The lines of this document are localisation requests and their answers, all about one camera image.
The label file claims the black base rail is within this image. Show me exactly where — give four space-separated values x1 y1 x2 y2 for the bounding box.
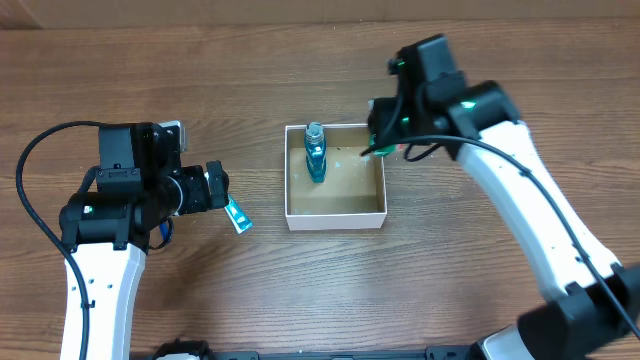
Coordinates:
145 339 480 360

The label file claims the green white toothpaste tube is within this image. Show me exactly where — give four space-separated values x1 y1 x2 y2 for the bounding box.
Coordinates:
224 195 253 234

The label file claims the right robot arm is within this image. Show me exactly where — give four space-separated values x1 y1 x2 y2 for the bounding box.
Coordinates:
368 34 639 360

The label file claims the blue liquid bottle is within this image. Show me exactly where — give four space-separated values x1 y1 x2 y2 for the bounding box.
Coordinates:
304 122 327 183

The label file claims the white cardboard box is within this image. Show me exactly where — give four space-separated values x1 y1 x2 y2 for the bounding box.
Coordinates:
284 124 388 231

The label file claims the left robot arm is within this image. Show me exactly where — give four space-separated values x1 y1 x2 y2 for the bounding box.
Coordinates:
59 121 229 359

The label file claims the blue disposable razor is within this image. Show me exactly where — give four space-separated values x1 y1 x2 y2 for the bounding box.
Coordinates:
159 218 174 248

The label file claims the green white floss packet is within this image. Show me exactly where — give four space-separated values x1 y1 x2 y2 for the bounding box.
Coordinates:
372 144 406 157

